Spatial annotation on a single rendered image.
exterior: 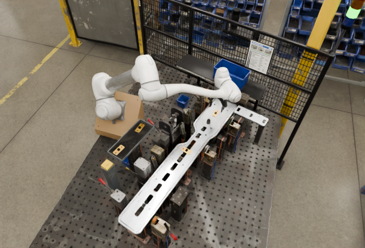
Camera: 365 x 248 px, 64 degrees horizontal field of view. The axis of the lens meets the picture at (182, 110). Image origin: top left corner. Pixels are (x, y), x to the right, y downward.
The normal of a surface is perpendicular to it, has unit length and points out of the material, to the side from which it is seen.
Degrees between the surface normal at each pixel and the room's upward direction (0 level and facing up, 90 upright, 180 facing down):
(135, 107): 49
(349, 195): 0
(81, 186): 0
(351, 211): 0
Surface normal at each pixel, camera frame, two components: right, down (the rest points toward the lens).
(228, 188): 0.02, -0.67
